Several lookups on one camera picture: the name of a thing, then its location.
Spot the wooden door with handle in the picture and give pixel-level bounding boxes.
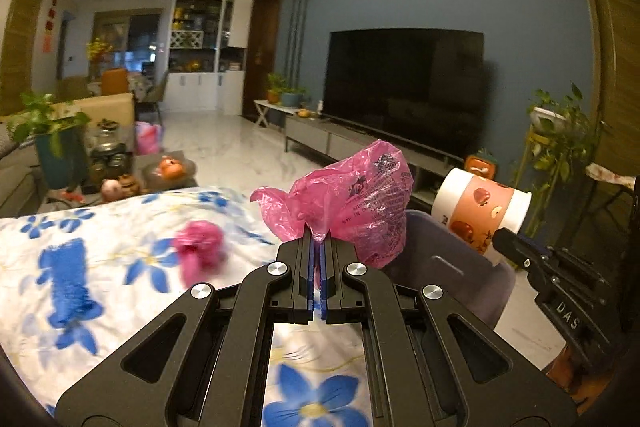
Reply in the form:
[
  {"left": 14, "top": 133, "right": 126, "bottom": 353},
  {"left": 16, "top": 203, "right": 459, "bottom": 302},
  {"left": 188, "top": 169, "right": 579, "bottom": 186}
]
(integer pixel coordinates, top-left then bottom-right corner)
[{"left": 575, "top": 0, "right": 640, "bottom": 188}]

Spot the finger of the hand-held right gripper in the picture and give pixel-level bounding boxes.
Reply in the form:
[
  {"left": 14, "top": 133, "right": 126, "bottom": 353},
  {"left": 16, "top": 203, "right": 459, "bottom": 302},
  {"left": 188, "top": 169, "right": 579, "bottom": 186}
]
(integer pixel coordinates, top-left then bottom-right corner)
[{"left": 492, "top": 227, "right": 556, "bottom": 282}]

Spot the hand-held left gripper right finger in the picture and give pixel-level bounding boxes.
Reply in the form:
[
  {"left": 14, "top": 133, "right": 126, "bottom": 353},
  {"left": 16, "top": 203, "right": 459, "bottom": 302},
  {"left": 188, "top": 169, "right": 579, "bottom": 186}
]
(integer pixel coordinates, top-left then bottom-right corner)
[{"left": 320, "top": 234, "right": 581, "bottom": 427}]

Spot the yellow sofa blanket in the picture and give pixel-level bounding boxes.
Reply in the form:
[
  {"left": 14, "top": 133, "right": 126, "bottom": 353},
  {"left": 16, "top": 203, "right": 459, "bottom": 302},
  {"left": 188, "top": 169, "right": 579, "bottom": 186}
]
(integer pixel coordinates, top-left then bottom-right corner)
[{"left": 50, "top": 93, "right": 136, "bottom": 142}]

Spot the orange pumpkin-shaped gadget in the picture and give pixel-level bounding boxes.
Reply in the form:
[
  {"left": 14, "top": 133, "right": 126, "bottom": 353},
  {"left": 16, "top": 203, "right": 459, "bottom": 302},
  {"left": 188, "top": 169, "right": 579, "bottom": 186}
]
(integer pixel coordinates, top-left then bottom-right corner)
[{"left": 464, "top": 149, "right": 499, "bottom": 180}]

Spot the small plant in orange pot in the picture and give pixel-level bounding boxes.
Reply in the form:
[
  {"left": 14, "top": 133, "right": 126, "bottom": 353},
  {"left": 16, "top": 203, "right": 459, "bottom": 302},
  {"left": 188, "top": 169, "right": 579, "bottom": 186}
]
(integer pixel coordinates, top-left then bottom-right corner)
[{"left": 265, "top": 73, "right": 287, "bottom": 104}]

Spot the orange chair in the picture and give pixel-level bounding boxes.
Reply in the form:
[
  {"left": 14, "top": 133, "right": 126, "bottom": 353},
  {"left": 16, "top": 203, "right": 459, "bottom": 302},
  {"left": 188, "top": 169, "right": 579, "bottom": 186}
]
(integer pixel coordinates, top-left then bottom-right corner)
[{"left": 100, "top": 68, "right": 130, "bottom": 96}]

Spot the white apple-print paper cup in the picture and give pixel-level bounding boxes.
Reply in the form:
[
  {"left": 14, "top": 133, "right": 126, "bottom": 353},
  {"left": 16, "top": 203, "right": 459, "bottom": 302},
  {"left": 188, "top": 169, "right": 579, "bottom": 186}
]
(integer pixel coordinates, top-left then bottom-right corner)
[{"left": 431, "top": 168, "right": 532, "bottom": 268}]

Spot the grey plastic bin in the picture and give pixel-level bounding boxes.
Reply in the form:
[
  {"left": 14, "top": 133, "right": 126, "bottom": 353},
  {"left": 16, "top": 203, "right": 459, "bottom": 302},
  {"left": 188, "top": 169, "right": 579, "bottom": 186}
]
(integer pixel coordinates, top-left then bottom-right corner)
[{"left": 387, "top": 209, "right": 517, "bottom": 328}]

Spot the white side table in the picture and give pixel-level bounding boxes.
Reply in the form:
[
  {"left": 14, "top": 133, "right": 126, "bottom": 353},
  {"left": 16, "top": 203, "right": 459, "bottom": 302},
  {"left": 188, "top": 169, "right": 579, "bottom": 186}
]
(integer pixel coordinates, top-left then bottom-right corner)
[{"left": 253, "top": 99, "right": 301, "bottom": 128}]

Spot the grey television cabinet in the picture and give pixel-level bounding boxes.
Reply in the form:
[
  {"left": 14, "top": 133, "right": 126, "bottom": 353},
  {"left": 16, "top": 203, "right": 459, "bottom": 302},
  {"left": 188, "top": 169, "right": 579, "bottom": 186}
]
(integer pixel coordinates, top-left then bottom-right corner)
[{"left": 284, "top": 114, "right": 471, "bottom": 202}]

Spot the white display cabinet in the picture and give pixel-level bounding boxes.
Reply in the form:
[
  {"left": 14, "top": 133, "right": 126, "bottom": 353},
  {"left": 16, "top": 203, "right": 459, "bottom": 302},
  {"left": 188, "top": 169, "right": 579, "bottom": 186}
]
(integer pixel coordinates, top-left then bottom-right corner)
[{"left": 165, "top": 0, "right": 248, "bottom": 116}]

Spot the yellow flower bouquet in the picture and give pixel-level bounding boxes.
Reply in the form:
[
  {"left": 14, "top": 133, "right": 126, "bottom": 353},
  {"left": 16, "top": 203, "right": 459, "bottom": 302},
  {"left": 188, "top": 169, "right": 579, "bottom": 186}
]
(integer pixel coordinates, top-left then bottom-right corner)
[{"left": 86, "top": 38, "right": 114, "bottom": 62}]

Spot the red wall decoration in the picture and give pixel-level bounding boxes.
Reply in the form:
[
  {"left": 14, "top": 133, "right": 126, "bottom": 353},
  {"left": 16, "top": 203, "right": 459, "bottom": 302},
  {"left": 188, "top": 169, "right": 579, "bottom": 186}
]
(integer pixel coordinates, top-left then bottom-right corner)
[{"left": 44, "top": 0, "right": 59, "bottom": 54}]

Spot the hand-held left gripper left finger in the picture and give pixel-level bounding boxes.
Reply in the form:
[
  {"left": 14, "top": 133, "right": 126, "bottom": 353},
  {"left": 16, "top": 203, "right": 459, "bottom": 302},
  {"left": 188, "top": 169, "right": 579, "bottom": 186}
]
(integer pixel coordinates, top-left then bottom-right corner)
[{"left": 54, "top": 227, "right": 317, "bottom": 427}]

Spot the dark wooden door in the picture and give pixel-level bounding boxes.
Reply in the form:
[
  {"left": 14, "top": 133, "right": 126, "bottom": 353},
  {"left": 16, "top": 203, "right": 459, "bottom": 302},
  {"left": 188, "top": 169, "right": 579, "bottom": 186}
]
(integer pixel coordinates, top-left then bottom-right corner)
[{"left": 243, "top": 0, "right": 285, "bottom": 118}]

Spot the blue floral tablecloth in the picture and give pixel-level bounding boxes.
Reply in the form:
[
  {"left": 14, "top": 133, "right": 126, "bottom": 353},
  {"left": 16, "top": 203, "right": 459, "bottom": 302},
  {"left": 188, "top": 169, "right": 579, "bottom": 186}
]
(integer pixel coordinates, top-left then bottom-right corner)
[{"left": 0, "top": 187, "right": 391, "bottom": 427}]

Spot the orange figurine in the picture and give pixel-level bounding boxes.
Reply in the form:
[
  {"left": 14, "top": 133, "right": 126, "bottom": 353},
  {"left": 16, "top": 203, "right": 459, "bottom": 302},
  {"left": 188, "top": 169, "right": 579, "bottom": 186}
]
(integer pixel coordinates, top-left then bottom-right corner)
[{"left": 157, "top": 155, "right": 185, "bottom": 180}]

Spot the green plant in teal pot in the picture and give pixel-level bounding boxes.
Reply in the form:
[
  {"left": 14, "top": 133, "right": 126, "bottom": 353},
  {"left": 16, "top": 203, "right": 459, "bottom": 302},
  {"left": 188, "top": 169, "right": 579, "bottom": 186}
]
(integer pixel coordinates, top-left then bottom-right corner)
[{"left": 7, "top": 91, "right": 92, "bottom": 190}]

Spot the dark tea table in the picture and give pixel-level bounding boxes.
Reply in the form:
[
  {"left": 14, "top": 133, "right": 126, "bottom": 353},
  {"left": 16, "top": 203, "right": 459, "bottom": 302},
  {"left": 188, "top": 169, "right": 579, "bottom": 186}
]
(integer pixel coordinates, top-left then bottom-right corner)
[{"left": 45, "top": 152, "right": 199, "bottom": 208}]

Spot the crumpled magenta plastic bag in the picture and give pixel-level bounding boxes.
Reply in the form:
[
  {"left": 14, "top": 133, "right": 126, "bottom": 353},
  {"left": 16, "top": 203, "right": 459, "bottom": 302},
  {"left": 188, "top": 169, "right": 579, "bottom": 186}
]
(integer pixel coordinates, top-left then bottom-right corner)
[{"left": 172, "top": 220, "right": 228, "bottom": 288}]

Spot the grey sofa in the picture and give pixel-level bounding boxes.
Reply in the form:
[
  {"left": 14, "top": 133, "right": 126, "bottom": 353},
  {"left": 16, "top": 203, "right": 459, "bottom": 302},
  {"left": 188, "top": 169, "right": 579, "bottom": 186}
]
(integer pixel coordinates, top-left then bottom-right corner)
[{"left": 0, "top": 122, "right": 51, "bottom": 218}]

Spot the black flat television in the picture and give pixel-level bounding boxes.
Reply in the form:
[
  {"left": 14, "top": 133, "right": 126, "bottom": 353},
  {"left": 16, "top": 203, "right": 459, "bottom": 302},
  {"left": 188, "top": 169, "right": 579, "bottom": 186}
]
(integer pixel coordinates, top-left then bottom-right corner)
[{"left": 324, "top": 28, "right": 486, "bottom": 158}]

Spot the small plant in blue pot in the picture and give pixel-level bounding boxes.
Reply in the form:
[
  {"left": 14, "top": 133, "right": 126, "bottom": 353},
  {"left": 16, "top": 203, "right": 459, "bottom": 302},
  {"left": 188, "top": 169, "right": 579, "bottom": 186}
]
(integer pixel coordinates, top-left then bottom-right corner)
[{"left": 280, "top": 87, "right": 308, "bottom": 108}]

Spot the pink plastic bag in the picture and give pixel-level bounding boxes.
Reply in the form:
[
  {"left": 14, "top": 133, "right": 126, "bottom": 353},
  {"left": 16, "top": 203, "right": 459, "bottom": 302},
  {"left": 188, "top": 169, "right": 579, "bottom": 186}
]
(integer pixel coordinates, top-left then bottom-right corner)
[{"left": 250, "top": 139, "right": 416, "bottom": 270}]

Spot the white and red cloth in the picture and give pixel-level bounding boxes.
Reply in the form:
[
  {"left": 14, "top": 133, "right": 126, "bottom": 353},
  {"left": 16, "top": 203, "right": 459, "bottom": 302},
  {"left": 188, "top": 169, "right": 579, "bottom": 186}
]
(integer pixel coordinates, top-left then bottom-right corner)
[{"left": 585, "top": 163, "right": 639, "bottom": 188}]

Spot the glass jar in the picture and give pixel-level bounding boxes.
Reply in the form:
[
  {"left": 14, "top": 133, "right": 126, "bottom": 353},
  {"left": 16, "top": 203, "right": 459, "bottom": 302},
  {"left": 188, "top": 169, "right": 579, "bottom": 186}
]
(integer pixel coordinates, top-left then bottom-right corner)
[{"left": 90, "top": 119, "right": 131, "bottom": 158}]

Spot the brown figurine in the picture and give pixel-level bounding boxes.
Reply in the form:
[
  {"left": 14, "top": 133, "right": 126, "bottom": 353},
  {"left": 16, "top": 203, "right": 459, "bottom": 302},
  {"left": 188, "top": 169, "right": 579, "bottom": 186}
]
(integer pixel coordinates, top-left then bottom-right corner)
[{"left": 101, "top": 174, "right": 141, "bottom": 199}]

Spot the light wooden door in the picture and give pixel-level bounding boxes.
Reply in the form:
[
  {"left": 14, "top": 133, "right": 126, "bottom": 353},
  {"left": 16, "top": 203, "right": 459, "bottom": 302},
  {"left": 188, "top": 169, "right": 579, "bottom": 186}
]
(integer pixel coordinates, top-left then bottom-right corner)
[{"left": 0, "top": 0, "right": 45, "bottom": 118}]

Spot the tall plant in white pot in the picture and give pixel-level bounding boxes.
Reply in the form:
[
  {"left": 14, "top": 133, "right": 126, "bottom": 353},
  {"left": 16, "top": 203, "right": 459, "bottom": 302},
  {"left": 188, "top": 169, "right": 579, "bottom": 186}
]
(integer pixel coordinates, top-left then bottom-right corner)
[{"left": 510, "top": 82, "right": 601, "bottom": 233}]

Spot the pink and white bag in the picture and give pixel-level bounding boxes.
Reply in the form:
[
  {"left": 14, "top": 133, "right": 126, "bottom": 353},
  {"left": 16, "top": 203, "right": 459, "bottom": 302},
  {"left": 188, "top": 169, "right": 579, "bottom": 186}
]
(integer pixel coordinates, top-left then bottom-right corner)
[{"left": 135, "top": 122, "right": 164, "bottom": 156}]

